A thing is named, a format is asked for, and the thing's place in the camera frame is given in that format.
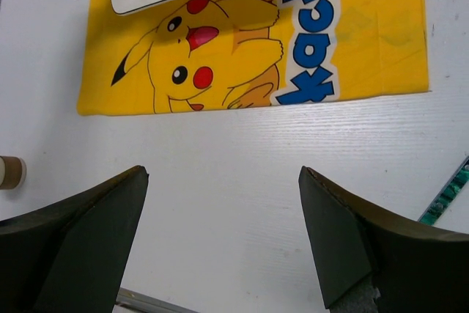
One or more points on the fork with green handle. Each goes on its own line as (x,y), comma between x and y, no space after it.
(446,196)

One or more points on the paper cup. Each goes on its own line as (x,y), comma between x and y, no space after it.
(13,172)

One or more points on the yellow pikachu cloth napkin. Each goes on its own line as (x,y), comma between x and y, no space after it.
(203,55)

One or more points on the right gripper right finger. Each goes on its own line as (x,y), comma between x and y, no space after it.
(369,259)

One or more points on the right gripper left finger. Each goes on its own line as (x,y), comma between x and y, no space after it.
(71,256)

